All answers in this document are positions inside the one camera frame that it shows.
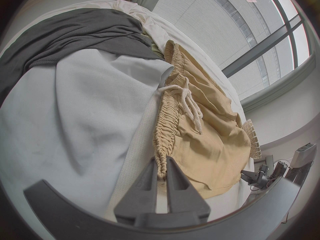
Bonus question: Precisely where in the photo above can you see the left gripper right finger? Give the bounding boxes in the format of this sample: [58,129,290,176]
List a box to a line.
[166,156,211,226]

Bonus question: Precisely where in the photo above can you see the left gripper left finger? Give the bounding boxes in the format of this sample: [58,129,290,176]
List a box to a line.
[114,156,159,226]

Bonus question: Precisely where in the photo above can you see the tan shorts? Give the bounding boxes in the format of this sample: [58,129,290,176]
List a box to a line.
[152,39,252,199]

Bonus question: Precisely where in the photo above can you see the round woven basket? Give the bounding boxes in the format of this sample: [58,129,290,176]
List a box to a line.
[241,119,262,159]

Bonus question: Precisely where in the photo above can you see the bed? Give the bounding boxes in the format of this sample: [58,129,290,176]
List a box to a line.
[0,0,253,222]

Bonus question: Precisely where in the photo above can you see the pale grey garment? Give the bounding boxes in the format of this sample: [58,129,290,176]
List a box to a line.
[0,51,174,207]

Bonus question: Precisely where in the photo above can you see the green garment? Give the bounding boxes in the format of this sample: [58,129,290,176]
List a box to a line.
[142,33,165,59]

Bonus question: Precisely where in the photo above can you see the black garment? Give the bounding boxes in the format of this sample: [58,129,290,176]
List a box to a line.
[0,9,165,104]

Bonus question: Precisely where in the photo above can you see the white garment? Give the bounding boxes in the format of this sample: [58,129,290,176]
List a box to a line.
[114,0,175,54]

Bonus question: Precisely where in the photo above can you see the window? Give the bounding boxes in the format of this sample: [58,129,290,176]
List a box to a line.
[150,0,313,102]

